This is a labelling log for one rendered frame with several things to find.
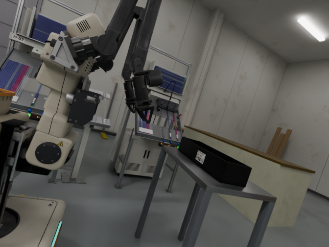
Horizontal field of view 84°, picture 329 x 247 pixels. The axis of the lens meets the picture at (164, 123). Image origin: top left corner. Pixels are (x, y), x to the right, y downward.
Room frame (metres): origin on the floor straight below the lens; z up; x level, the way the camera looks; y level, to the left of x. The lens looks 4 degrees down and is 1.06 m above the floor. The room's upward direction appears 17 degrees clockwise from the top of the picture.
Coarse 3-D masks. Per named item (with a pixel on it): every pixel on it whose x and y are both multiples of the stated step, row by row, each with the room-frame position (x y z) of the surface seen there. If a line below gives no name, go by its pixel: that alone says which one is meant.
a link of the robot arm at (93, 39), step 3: (96, 36) 0.71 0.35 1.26; (90, 39) 0.71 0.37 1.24; (93, 39) 0.71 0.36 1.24; (96, 39) 0.71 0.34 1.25; (93, 42) 0.71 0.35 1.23; (93, 45) 0.71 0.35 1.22; (96, 51) 0.75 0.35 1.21; (99, 54) 0.76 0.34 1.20; (102, 57) 0.76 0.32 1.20; (105, 57) 0.73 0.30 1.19; (108, 57) 0.75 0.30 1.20; (111, 57) 0.77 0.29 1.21; (105, 60) 0.76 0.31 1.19
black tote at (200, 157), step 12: (180, 144) 1.43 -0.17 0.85; (192, 144) 1.26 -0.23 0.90; (204, 144) 1.43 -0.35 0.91; (192, 156) 1.21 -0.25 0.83; (204, 156) 1.09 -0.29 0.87; (216, 156) 0.99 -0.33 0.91; (228, 156) 1.14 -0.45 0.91; (204, 168) 1.06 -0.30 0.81; (216, 168) 0.96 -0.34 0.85; (228, 168) 0.91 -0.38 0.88; (240, 168) 0.94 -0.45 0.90; (228, 180) 0.92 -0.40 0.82; (240, 180) 0.95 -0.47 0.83
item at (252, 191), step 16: (160, 160) 1.43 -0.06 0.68; (176, 160) 1.16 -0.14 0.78; (192, 176) 0.94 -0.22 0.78; (208, 176) 0.95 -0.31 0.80; (192, 192) 1.60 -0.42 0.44; (208, 192) 0.81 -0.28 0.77; (224, 192) 0.84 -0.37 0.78; (240, 192) 0.87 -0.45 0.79; (256, 192) 0.94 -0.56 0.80; (144, 208) 1.43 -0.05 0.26; (192, 208) 1.58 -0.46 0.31; (272, 208) 0.96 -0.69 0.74; (192, 224) 0.82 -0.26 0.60; (256, 224) 0.97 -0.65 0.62; (192, 240) 0.82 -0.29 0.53; (256, 240) 0.95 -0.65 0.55
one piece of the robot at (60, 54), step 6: (60, 36) 0.67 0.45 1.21; (60, 42) 0.67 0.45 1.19; (54, 48) 0.67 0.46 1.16; (60, 48) 0.68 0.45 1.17; (66, 48) 0.68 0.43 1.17; (54, 54) 0.67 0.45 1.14; (60, 54) 0.68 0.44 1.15; (66, 54) 0.68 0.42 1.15; (54, 60) 0.67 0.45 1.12; (60, 60) 0.67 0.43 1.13; (66, 60) 0.69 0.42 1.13; (72, 60) 0.69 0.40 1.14; (66, 66) 0.68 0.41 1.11; (72, 66) 0.69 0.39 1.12; (78, 72) 0.73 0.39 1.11
